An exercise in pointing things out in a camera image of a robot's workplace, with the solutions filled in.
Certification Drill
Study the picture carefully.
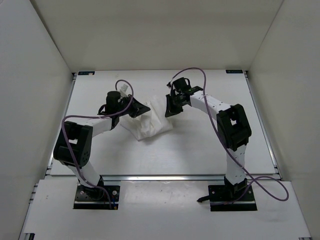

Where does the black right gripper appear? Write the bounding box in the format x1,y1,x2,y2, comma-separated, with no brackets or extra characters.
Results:
164,94,186,119

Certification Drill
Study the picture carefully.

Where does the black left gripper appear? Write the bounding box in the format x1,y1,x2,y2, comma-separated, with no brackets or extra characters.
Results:
117,93,151,118

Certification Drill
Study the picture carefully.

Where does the white pleated skirt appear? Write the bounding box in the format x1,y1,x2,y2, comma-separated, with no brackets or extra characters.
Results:
120,95,173,141

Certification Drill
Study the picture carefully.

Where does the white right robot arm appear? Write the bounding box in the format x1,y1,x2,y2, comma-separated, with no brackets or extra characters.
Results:
165,91,252,200

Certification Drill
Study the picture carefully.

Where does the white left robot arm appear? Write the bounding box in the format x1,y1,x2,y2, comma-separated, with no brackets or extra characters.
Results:
53,91,151,200

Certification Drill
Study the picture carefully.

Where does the blue label left corner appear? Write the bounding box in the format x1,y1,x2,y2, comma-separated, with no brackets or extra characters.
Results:
77,71,95,76

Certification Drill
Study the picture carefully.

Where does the blue label corner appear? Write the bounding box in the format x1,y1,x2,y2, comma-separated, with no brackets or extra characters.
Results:
77,71,95,76
225,69,243,74

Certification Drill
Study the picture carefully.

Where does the blue label right corner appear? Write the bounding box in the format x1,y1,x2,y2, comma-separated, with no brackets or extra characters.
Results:
225,69,243,74

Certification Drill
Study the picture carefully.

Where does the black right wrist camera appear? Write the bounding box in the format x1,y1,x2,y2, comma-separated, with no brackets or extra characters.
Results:
170,77,191,95

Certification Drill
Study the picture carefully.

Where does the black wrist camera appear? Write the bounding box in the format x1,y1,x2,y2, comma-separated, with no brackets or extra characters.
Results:
98,91,125,116
170,77,191,95

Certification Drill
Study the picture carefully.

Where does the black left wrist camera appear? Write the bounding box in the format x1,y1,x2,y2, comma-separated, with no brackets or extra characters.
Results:
98,91,125,116

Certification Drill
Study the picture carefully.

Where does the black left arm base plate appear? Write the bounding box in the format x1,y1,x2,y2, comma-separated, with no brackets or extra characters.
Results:
73,184,121,210

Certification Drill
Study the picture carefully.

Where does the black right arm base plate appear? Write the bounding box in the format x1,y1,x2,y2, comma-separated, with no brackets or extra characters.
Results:
197,185,258,212

